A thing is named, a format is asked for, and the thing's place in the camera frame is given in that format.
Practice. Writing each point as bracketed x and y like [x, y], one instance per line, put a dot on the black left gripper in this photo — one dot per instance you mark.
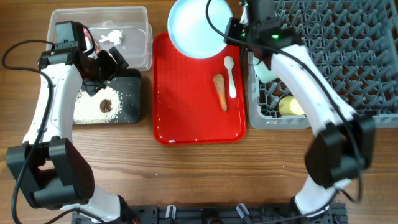
[92, 88]

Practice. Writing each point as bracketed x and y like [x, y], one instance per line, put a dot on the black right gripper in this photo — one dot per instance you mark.
[232, 26]

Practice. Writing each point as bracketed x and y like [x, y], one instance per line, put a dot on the white tissue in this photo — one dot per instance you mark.
[114, 37]

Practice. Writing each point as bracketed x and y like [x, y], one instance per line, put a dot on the white plastic spoon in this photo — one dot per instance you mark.
[229, 64]

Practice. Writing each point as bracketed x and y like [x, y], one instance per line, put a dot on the red snack wrapper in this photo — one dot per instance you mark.
[90, 43]

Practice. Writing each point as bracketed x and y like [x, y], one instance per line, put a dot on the light blue plate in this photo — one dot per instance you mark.
[189, 29]

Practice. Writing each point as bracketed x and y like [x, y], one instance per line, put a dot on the brown food scrap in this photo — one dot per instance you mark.
[105, 106]

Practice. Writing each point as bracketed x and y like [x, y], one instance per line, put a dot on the orange carrot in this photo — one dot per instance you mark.
[220, 88]

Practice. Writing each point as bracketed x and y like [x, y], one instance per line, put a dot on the mint green bowl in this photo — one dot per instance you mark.
[263, 73]

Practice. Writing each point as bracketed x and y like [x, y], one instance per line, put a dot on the white rice pile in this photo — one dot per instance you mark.
[87, 108]

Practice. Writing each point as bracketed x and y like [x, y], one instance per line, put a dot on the yellow plastic cup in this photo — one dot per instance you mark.
[289, 106]

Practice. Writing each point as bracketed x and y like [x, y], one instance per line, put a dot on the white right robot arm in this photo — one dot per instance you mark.
[344, 140]

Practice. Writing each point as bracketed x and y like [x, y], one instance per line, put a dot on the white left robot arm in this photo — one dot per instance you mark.
[48, 169]

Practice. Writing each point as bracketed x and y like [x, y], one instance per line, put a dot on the grey dishwasher rack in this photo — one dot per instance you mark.
[354, 46]

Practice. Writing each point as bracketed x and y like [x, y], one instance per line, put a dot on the black square bin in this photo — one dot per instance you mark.
[129, 88]

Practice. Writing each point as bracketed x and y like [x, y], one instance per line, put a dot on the clear plastic bin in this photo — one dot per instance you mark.
[136, 44]

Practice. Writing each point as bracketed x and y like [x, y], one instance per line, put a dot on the red plastic tray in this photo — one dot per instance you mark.
[185, 106]

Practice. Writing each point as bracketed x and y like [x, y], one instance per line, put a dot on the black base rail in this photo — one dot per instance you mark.
[336, 213]

